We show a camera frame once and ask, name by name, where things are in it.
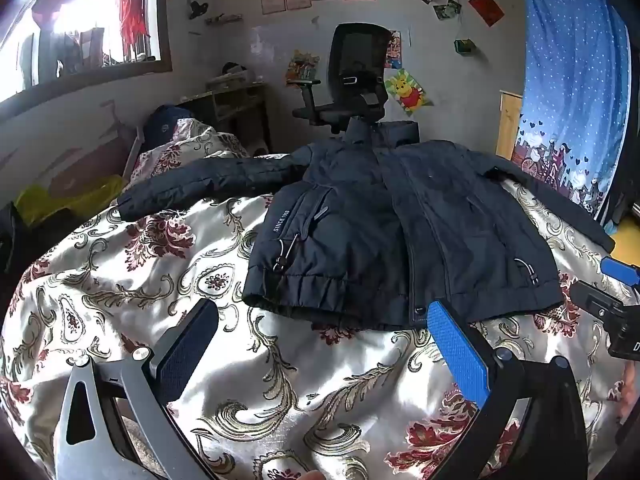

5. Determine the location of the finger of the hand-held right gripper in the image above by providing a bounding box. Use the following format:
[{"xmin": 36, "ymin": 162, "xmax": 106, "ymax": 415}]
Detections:
[
  {"xmin": 570, "ymin": 280, "xmax": 627, "ymax": 328},
  {"xmin": 600, "ymin": 256, "xmax": 640, "ymax": 287}
]

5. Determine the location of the yellow bear cartoon poster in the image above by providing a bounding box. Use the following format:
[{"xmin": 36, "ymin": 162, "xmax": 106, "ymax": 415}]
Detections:
[{"xmin": 384, "ymin": 69, "xmax": 434, "ymax": 117}]

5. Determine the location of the red paper envelope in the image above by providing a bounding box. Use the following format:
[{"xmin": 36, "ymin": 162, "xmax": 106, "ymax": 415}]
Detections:
[{"xmin": 468, "ymin": 0, "xmax": 505, "ymax": 27}]

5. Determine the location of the colourful cartoon character poster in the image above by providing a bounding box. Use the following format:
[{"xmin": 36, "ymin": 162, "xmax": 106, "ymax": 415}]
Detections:
[{"xmin": 385, "ymin": 30, "xmax": 403, "ymax": 70}]

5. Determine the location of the black mesh office chair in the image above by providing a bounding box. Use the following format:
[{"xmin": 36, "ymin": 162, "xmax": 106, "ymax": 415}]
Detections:
[{"xmin": 292, "ymin": 23, "xmax": 394, "ymax": 136}]

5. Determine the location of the red hanging cloth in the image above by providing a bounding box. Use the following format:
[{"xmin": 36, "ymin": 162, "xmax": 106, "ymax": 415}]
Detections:
[{"xmin": 115, "ymin": 0, "xmax": 151, "ymax": 58}]

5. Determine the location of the dark navy padded jacket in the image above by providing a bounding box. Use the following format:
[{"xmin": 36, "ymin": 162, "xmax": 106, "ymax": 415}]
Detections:
[{"xmin": 116, "ymin": 119, "xmax": 616, "ymax": 332}]

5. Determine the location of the wooden framed window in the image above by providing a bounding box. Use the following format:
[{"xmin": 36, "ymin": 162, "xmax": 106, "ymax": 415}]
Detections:
[{"xmin": 0, "ymin": 0, "xmax": 173, "ymax": 107}]

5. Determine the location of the blue dotted printed curtain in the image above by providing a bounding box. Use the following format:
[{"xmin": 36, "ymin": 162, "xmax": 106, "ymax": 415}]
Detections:
[{"xmin": 510, "ymin": 0, "xmax": 633, "ymax": 221}]

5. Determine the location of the orange cartoon figure poster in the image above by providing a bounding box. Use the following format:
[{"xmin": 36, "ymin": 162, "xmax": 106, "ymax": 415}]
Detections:
[{"xmin": 285, "ymin": 50, "xmax": 321, "ymax": 87}]

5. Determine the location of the floral satin bedspread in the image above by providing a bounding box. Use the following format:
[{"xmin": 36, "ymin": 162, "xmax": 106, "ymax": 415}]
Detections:
[{"xmin": 0, "ymin": 117, "xmax": 640, "ymax": 480}]

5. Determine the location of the small wooden desk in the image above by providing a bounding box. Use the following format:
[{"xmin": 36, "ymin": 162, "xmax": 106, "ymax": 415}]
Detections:
[{"xmin": 177, "ymin": 82, "xmax": 273, "ymax": 156}]

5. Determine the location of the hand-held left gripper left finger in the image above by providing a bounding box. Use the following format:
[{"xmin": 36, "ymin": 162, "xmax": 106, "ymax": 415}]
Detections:
[{"xmin": 54, "ymin": 299, "xmax": 221, "ymax": 480}]

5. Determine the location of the light wooden board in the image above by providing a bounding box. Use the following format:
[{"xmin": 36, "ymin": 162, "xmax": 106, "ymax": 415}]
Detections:
[{"xmin": 495, "ymin": 90, "xmax": 523, "ymax": 161}]

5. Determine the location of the flat box on desk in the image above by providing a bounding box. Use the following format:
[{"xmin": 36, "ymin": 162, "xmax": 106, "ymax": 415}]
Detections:
[{"xmin": 207, "ymin": 72, "xmax": 249, "ymax": 88}]

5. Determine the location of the dark blue bag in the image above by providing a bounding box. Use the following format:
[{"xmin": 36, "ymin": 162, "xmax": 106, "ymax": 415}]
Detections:
[{"xmin": 142, "ymin": 105, "xmax": 193, "ymax": 148}]

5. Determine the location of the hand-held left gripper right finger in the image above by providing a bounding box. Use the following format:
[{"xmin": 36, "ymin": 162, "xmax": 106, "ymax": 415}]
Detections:
[{"xmin": 426, "ymin": 299, "xmax": 589, "ymax": 480}]

